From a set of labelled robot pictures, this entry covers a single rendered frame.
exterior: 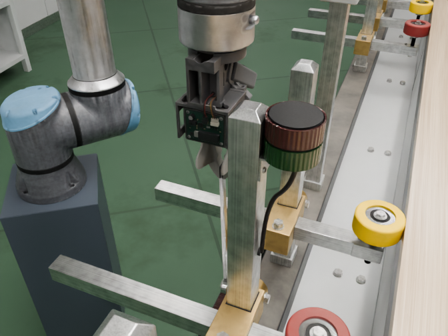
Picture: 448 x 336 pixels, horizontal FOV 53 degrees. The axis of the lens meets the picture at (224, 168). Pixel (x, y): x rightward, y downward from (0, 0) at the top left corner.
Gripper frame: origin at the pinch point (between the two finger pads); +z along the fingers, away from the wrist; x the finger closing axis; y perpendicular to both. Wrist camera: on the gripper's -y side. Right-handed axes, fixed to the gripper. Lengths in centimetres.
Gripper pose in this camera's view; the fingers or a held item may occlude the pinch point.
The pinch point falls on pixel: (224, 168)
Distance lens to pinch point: 67.3
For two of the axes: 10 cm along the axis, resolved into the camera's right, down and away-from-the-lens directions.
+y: -3.8, 5.4, -7.5
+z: 0.0, 8.1, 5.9
